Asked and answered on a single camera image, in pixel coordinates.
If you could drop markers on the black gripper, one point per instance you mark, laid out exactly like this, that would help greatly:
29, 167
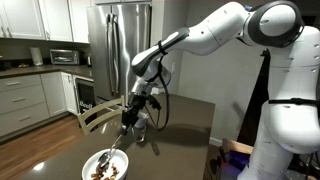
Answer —
133, 110

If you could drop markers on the silver spoon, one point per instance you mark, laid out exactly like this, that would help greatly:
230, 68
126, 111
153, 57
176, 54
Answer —
104, 158

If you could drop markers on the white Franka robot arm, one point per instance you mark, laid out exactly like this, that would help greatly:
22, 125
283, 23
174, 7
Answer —
293, 126

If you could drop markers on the clear glass cup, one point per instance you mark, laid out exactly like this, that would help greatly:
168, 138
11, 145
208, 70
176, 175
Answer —
139, 135

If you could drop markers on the white ceramic bowl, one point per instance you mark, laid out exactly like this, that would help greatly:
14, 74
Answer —
121, 160

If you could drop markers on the white ceramic mug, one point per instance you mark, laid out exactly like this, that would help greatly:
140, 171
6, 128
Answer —
142, 120

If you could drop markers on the light wooden chair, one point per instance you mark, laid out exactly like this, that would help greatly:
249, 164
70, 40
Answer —
100, 110

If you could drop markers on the nuts and dried fruit pile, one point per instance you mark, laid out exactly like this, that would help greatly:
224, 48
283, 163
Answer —
100, 173

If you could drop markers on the small dark bottle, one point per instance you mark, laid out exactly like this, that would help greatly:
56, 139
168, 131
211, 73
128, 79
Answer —
89, 62

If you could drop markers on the stainless steel refrigerator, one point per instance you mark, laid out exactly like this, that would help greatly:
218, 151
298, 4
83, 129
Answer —
113, 50

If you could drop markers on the silver toaster oven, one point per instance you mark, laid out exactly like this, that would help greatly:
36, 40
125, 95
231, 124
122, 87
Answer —
64, 57

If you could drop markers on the dark kitchen countertop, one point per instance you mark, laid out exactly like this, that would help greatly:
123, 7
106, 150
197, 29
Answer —
50, 69

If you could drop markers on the white lower kitchen cabinets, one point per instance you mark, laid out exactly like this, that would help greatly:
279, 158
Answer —
23, 100

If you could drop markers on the white kitchen cabinets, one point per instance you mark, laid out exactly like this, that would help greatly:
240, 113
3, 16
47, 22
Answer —
23, 100
23, 18

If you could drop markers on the brown wooden board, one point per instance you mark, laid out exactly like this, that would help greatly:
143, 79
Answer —
233, 145

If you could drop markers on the white paper towel roll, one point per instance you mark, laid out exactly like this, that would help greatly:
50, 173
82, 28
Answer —
36, 56

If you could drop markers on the small items on countertop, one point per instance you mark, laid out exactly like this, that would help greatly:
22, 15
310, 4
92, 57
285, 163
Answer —
23, 65

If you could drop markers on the dark shelving unit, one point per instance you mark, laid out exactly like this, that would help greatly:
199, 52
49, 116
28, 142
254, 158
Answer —
256, 100

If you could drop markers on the white upper kitchen cabinets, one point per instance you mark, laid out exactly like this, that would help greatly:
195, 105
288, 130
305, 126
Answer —
23, 18

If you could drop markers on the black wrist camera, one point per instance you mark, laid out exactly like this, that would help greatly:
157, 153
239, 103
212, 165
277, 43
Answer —
154, 102

